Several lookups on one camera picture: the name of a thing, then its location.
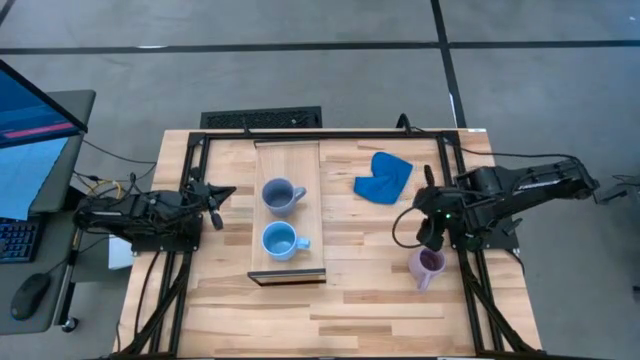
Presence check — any grey-blue faceted mug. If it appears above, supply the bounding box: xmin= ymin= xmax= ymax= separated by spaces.
xmin=260 ymin=176 xmax=308 ymax=219

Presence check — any light blue mug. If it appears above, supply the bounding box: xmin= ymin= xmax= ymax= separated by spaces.
xmin=260 ymin=220 xmax=312 ymax=263

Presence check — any black computer mouse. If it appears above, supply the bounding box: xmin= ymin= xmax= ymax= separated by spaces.
xmin=9 ymin=272 xmax=52 ymax=322

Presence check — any white paper sheet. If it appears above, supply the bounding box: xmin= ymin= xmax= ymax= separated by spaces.
xmin=107 ymin=234 xmax=135 ymax=272

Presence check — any pink ribbed mug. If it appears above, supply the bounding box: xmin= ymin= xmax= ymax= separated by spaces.
xmin=407 ymin=246 xmax=448 ymax=294

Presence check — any black metal table frame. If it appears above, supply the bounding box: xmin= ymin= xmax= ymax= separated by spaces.
xmin=112 ymin=127 xmax=544 ymax=360

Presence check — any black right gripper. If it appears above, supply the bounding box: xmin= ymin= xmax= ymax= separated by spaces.
xmin=412 ymin=164 xmax=455 ymax=253

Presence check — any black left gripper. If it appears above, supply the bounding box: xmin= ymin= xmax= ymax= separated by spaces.
xmin=187 ymin=167 xmax=238 ymax=232

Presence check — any grey side desk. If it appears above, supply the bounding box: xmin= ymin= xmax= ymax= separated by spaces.
xmin=0 ymin=88 xmax=97 ymax=337

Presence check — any blue cloth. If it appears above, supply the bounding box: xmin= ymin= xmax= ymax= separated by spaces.
xmin=353 ymin=151 xmax=415 ymax=206

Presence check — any backlit keyboard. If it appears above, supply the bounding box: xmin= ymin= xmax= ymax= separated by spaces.
xmin=0 ymin=216 xmax=42 ymax=265

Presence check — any black stand foot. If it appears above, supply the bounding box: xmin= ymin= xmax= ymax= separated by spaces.
xmin=597 ymin=174 xmax=640 ymax=206

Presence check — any computer monitor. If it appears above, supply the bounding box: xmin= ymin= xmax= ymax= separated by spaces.
xmin=0 ymin=58 xmax=90 ymax=222

